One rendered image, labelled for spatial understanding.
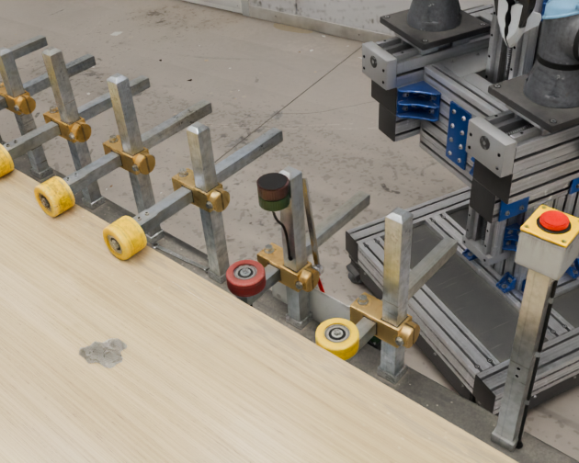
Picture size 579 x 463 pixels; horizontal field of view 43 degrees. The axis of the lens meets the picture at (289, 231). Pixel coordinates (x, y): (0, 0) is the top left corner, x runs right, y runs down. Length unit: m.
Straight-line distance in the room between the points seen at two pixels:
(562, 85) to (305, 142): 1.99
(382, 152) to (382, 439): 2.39
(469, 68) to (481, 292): 0.75
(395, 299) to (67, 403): 0.61
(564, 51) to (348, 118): 2.14
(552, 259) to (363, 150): 2.45
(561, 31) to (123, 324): 1.10
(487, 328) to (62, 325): 1.36
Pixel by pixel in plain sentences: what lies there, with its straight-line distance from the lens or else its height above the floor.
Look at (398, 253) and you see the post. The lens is 1.29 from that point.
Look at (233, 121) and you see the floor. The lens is 3.78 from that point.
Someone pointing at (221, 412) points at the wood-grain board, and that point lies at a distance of 1.26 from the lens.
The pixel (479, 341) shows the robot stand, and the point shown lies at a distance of 2.28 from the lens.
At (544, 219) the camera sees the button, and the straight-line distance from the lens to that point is 1.10.
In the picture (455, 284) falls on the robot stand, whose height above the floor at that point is 0.21.
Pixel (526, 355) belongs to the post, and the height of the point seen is 0.96.
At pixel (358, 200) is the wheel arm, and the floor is 0.86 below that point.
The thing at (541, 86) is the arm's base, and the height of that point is 1.08.
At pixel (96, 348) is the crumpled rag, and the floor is 0.91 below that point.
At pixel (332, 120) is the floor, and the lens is 3.73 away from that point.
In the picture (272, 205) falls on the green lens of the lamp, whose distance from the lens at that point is 1.36.
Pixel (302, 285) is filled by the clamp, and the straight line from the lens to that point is 1.52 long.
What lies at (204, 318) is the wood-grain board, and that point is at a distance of 1.41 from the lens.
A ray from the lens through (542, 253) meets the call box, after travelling 1.11.
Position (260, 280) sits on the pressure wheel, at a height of 0.90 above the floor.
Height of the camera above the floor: 1.89
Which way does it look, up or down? 39 degrees down
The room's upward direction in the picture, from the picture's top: 4 degrees counter-clockwise
